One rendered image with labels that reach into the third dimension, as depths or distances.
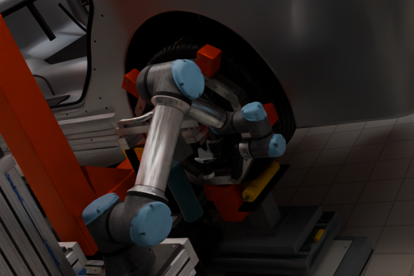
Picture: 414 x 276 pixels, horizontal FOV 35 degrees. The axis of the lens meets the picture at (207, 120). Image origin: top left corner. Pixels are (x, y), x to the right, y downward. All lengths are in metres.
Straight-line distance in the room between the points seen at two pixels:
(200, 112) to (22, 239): 0.68
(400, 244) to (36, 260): 1.70
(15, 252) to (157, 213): 0.39
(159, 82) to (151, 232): 0.42
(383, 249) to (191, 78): 1.48
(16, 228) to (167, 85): 0.56
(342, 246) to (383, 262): 0.19
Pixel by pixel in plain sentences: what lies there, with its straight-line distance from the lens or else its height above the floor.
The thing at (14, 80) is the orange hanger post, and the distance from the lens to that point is 2.63.
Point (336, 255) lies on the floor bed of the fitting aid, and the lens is 2.96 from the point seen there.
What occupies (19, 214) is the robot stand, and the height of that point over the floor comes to 1.12.
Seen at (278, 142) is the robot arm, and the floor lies 0.87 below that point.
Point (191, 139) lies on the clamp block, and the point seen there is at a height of 0.92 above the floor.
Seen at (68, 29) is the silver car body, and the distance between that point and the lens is 5.44.
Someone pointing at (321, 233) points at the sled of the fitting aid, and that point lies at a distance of 2.94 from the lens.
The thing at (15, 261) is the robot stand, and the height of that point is 1.03.
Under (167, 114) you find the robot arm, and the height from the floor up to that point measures 1.19.
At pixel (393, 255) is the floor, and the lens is 2.98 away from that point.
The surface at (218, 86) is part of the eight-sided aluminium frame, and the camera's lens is 2.46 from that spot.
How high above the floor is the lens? 1.74
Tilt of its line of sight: 19 degrees down
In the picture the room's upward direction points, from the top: 24 degrees counter-clockwise
